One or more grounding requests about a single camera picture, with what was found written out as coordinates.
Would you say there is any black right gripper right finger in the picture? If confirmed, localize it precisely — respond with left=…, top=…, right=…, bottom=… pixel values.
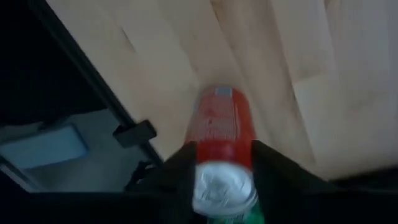
left=250, top=139, right=398, bottom=224

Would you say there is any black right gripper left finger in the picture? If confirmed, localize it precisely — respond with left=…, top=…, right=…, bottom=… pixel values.
left=0, top=140, right=201, bottom=224

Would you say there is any red Fanta soda can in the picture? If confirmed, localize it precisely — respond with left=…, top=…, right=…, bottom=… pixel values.
left=183, top=85, right=259, bottom=218

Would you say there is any pale rectangular plate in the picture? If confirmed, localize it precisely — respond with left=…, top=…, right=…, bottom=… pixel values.
left=0, top=124, right=90, bottom=170

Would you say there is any black frame clamp bracket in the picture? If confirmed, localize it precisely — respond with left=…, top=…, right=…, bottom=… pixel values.
left=112, top=119, right=158, bottom=149

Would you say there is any black aluminium table frame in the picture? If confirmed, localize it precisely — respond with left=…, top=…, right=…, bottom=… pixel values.
left=0, top=0, right=165, bottom=194

